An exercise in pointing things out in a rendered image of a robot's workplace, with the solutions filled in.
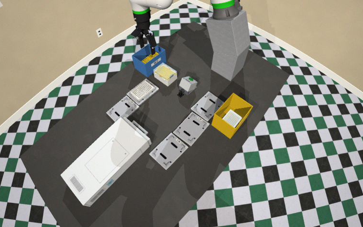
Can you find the yellow bin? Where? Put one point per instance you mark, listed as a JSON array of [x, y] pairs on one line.
[[236, 104]]

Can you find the yellow plate with grid of dark holes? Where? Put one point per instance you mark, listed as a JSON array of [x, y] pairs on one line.
[[149, 58]]

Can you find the blue box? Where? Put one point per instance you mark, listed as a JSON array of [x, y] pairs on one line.
[[147, 69]]

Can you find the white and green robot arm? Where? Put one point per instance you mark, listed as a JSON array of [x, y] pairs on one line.
[[223, 9]]

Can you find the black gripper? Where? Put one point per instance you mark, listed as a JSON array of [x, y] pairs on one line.
[[148, 34]]

